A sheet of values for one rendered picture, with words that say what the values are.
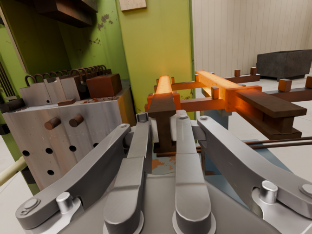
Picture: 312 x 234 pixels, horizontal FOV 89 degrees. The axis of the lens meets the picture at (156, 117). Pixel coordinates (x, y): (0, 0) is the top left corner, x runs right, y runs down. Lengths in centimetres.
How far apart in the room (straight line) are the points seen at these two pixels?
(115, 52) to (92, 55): 14
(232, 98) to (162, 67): 45
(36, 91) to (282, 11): 678
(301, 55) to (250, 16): 182
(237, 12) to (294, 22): 209
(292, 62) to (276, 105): 516
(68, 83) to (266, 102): 55
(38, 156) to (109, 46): 68
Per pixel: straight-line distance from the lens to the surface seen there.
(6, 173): 98
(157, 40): 67
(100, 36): 106
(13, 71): 90
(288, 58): 525
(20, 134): 70
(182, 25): 68
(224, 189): 48
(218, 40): 549
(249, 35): 612
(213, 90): 31
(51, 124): 56
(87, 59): 109
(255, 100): 21
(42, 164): 72
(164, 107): 15
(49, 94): 65
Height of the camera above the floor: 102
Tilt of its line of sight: 21 degrees down
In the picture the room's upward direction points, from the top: 8 degrees counter-clockwise
